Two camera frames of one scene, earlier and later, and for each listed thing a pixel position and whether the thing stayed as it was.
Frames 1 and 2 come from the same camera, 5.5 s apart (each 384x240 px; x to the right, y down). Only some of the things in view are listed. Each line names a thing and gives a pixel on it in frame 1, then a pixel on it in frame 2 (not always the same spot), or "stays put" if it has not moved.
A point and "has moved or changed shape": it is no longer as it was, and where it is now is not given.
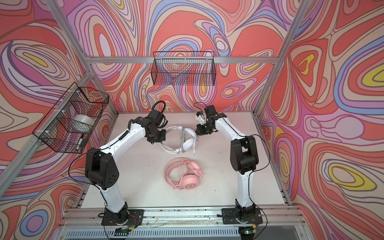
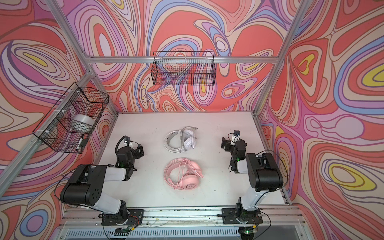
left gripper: [163, 138] → [136, 152]
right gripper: [200, 131] → [228, 143]
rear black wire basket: [185, 68] stays put
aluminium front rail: [181, 217] stays put
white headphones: [188, 136] has moved or changed shape
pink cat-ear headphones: [182, 174] stays put
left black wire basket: [68, 126] stays put
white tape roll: [82, 123] stays put
